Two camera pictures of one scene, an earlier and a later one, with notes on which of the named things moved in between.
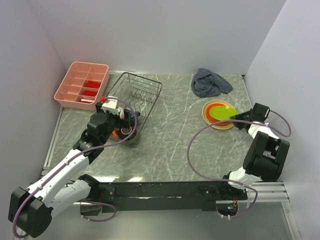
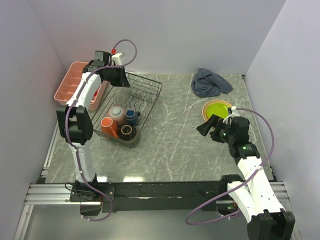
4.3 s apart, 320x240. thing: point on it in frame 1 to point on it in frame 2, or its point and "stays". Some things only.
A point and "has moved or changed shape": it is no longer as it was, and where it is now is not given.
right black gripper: [239, 116] to [204, 128]
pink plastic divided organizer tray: [83, 85] stays
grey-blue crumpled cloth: [205, 84] stays
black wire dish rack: [141, 93] stays
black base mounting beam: [168, 196] stays
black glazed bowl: [125, 131] stays
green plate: [223, 112] has moved or changed shape
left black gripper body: [113, 121] to [114, 76]
